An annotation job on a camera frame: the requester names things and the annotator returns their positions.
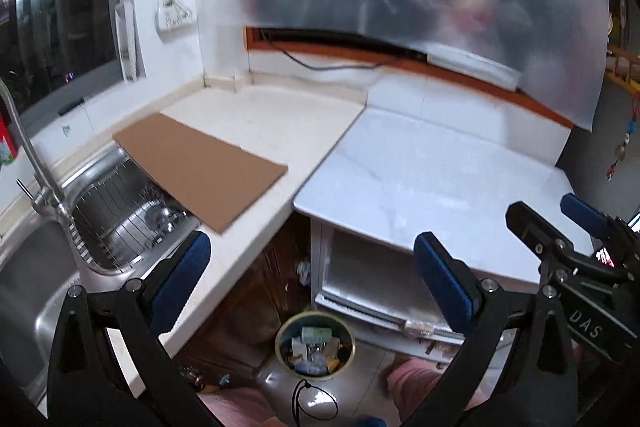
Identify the red green package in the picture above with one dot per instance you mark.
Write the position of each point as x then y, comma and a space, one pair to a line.
6, 142

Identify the white plastic strip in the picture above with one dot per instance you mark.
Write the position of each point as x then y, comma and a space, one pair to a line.
475, 64

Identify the brown wooden cabinet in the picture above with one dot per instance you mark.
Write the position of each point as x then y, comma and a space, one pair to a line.
250, 297

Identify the brown cardboard sheet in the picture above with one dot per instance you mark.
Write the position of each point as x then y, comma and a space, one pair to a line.
200, 167

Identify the stainless steel sink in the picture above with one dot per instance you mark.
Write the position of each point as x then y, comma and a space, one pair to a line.
30, 287

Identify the blue plastic stool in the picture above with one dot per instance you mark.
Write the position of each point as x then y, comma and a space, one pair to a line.
371, 422

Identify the pile of discarded packets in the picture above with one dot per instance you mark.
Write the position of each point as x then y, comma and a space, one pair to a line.
315, 349

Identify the crumpled white plastic bag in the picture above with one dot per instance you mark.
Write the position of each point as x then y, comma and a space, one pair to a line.
305, 272

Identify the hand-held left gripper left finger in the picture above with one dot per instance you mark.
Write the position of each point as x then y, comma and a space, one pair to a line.
182, 277

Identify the hanging ornament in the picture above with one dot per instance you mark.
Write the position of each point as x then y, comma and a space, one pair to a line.
622, 147

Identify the orange wooden rack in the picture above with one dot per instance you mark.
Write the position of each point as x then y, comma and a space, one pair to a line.
622, 67

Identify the dark window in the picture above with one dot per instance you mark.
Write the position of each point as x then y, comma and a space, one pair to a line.
60, 7

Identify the white cabinet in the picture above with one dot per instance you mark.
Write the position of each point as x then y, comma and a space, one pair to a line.
365, 277

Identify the person's left leg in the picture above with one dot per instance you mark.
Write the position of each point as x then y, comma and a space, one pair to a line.
235, 409

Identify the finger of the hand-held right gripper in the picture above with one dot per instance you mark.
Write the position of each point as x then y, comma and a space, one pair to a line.
540, 237
582, 212

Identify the steel faucet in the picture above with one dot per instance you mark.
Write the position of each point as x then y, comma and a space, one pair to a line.
30, 162

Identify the white wall socket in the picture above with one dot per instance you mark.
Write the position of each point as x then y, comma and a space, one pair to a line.
174, 14

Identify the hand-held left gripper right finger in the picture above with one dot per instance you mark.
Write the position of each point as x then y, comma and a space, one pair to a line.
440, 277

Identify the round black waste bin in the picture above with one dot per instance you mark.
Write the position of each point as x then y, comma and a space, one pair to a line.
282, 342

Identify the person's leg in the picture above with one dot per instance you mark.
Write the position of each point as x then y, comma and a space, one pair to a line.
235, 409
420, 382

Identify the person's right leg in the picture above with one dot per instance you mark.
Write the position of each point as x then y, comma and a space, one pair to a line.
420, 382

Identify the brown wooden frame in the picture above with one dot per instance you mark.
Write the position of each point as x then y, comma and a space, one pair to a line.
475, 79

